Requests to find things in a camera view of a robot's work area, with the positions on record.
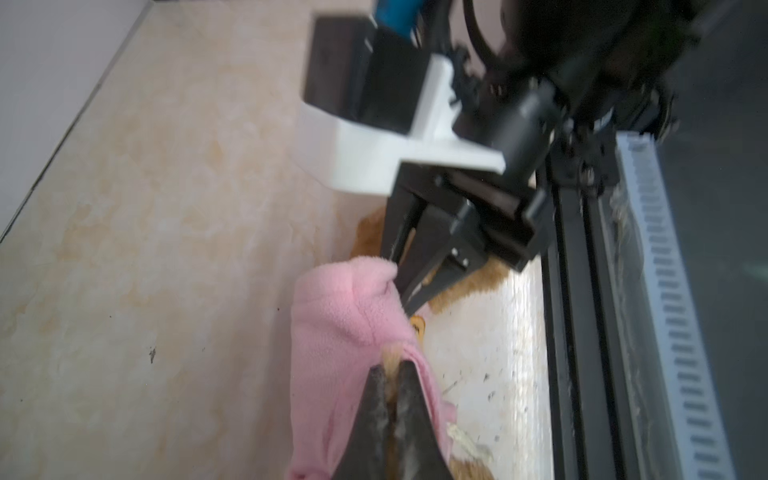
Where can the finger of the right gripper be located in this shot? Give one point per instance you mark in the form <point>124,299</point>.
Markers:
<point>403,210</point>
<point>447,246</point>

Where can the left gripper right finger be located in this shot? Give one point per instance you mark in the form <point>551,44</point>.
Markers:
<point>417,454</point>

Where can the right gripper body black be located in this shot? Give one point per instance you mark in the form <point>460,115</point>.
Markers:
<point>525,124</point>

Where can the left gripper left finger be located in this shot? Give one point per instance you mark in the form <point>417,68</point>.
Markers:
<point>366,452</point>

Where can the pink knitted bear sweater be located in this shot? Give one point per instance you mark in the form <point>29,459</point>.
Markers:
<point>343,316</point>

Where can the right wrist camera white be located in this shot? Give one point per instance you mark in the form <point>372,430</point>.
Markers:
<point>373,100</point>

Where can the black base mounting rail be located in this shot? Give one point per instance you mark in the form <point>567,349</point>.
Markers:
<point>592,431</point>

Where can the white slotted cable duct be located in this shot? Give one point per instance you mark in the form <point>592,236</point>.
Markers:
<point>674,405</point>

